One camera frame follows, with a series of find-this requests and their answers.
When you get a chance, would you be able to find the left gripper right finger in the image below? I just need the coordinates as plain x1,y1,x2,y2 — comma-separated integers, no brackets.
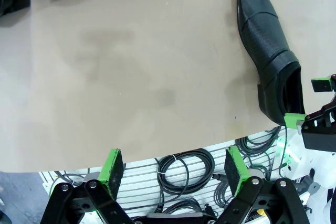
216,146,309,224

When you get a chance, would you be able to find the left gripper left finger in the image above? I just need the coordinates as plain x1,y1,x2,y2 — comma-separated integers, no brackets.
39,148,132,224

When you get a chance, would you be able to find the coiled black cable white tie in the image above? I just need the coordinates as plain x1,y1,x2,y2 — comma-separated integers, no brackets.
156,148,216,196

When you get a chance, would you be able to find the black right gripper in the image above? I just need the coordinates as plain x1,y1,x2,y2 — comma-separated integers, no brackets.
284,74,336,153

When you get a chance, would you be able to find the black leather dress shoe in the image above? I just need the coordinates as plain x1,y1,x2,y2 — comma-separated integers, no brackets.
236,0,307,126

